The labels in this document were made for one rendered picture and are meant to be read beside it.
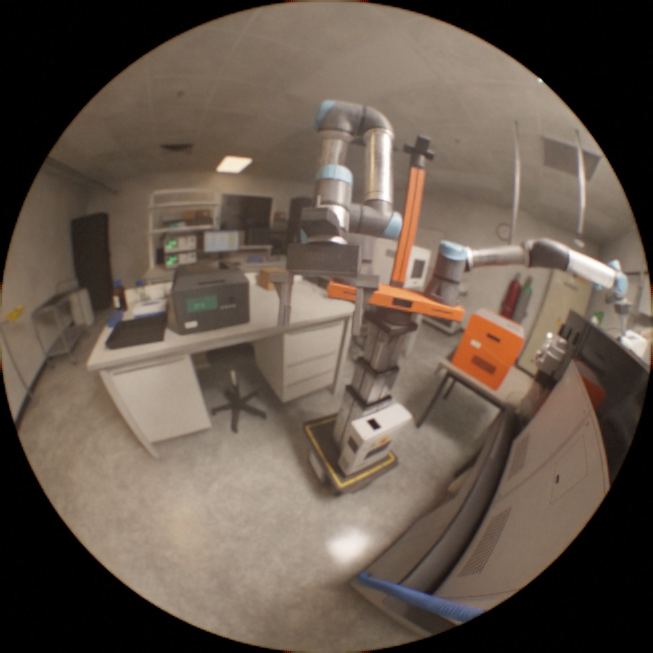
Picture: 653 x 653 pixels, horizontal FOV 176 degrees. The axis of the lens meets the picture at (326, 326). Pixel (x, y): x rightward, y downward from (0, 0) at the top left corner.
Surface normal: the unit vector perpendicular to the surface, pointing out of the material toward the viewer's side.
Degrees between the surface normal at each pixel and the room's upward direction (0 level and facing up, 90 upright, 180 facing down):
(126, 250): 90
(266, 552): 0
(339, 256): 67
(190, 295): 90
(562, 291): 90
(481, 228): 90
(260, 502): 0
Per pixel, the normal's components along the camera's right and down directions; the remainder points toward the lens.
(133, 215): 0.60, 0.42
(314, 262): -0.22, 0.00
